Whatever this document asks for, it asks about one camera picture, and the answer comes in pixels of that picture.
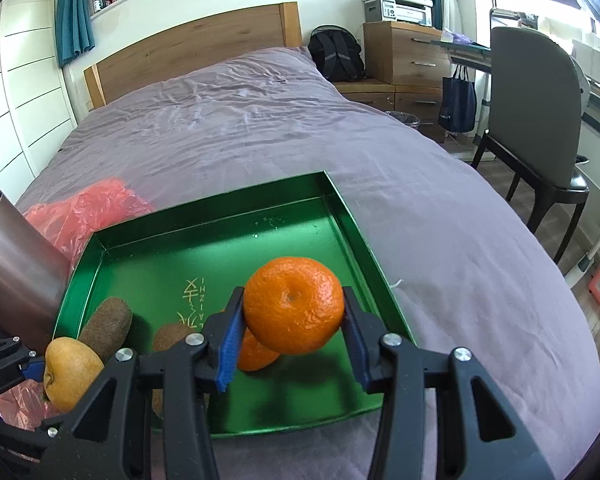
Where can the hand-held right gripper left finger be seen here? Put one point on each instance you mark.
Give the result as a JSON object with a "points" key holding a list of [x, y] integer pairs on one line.
{"points": [[230, 350]]}

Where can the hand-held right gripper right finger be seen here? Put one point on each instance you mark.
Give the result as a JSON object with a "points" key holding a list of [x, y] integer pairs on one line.
{"points": [[360, 355]]}

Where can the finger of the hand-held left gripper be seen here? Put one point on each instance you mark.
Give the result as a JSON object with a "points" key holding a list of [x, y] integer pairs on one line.
{"points": [[10, 357], [15, 435]]}

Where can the orange mandarin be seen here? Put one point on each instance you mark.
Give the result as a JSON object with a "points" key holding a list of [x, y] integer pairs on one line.
{"points": [[290, 305], [255, 355]]}

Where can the yellow apple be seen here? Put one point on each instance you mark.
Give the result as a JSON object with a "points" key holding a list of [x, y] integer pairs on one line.
{"points": [[70, 375]]}

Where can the large brown kiwi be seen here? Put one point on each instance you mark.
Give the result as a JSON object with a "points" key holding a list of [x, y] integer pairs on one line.
{"points": [[107, 325]]}

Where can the green tray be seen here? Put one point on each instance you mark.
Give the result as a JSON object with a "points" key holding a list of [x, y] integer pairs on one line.
{"points": [[205, 250]]}

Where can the copper and black electric kettle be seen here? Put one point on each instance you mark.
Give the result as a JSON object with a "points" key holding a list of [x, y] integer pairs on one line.
{"points": [[15, 265]]}

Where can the pink plastic sheet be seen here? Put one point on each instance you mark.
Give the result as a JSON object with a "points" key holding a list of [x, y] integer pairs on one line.
{"points": [[80, 215]]}

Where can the low wooden cabinet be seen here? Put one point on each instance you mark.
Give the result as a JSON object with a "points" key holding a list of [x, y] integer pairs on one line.
{"points": [[415, 105]]}

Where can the dark blue tote bag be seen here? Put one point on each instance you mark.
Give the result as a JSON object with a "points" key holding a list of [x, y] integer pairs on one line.
{"points": [[457, 105]]}

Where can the white wardrobe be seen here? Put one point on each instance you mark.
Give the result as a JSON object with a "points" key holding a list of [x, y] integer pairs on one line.
{"points": [[25, 85]]}

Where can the grey chair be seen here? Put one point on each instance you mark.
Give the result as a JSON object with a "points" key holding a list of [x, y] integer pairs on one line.
{"points": [[530, 110]]}

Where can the black backpack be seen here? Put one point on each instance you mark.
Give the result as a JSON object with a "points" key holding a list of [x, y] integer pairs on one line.
{"points": [[335, 55]]}

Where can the wooden headboard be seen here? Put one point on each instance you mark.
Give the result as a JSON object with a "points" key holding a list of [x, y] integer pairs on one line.
{"points": [[190, 45]]}

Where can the glass desk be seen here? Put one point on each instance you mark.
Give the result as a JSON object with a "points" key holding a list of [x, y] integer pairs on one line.
{"points": [[467, 50]]}

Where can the white printer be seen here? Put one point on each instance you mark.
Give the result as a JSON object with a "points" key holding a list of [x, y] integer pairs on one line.
{"points": [[405, 10]]}

